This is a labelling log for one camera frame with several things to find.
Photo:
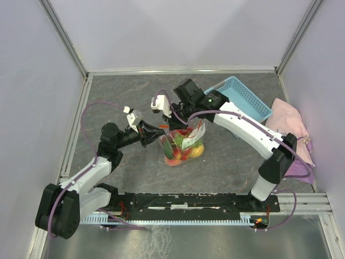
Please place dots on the green grape bunch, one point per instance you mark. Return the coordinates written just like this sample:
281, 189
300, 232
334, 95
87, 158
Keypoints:
178, 139

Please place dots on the light blue plastic basket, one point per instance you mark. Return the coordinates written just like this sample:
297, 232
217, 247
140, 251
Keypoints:
243, 98

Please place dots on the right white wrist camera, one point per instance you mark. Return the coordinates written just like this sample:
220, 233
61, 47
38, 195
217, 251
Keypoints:
161, 104

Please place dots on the clear orange zip top bag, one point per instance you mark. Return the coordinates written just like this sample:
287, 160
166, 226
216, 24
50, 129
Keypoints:
195, 134

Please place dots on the yellow mango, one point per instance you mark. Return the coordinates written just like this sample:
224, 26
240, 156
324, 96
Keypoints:
196, 151

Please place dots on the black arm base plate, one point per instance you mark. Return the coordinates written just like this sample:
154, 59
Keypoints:
189, 207

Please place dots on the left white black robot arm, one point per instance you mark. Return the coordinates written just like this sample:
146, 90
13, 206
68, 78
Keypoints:
63, 206

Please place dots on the orange pink peach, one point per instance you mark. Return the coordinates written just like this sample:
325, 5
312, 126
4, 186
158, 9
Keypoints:
172, 162

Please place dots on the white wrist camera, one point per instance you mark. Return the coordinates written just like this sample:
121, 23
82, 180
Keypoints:
134, 117
161, 104

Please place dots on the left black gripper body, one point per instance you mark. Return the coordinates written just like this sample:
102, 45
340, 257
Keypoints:
144, 136

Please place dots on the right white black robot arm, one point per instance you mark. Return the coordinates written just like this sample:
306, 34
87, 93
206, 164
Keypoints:
278, 151

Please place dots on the red strawberry bunch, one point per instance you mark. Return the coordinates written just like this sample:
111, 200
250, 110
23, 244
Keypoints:
181, 153

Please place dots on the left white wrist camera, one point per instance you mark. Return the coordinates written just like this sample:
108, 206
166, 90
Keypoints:
134, 117

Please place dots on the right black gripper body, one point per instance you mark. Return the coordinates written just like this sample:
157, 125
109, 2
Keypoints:
180, 115

